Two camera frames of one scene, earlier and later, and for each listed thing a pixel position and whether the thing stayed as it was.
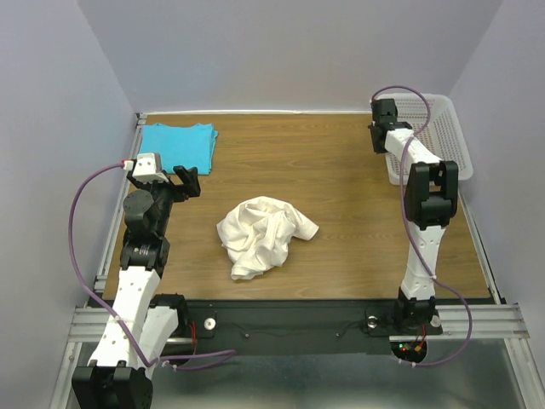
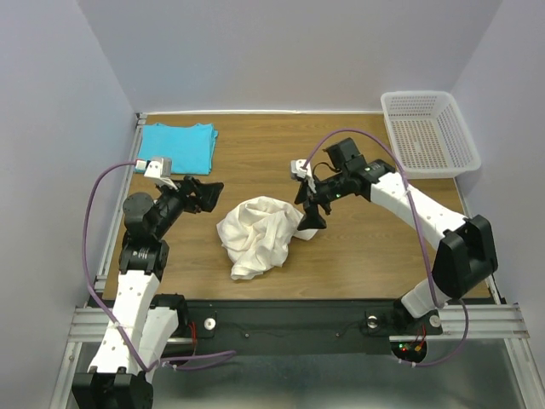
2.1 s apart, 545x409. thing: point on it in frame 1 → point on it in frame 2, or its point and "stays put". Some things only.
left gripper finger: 191,179 → 209,193
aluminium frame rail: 485,321 stays put
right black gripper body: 378,147 → 329,189
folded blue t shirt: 187,147 stays put
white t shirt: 257,232 stays put
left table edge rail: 118,202 stays put
